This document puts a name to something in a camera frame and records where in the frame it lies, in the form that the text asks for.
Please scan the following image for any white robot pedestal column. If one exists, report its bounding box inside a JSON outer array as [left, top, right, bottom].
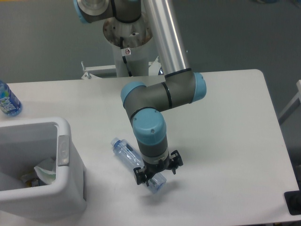
[[103, 13, 152, 77]]

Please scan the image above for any white plastic trash can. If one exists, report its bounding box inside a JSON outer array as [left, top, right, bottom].
[[0, 117, 87, 219]]

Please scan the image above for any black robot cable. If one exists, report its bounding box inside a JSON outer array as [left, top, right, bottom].
[[119, 36, 134, 77]]

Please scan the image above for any white frame at right edge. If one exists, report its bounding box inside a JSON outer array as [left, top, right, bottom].
[[278, 80, 301, 125]]

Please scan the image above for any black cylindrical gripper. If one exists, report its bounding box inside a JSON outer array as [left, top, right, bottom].
[[133, 150, 183, 186]]

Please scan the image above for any blue labelled water bottle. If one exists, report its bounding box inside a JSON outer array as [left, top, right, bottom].
[[0, 81, 22, 117]]

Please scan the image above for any clear plastic bottle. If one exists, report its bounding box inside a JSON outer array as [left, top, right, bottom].
[[111, 137, 166, 194]]

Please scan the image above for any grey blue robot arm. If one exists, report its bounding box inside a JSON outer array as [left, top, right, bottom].
[[73, 0, 206, 185]]

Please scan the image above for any grey trash inside bin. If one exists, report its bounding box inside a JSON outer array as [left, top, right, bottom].
[[21, 172, 40, 187]]

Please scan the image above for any black clamp at table edge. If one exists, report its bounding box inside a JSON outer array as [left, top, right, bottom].
[[284, 190, 301, 216]]

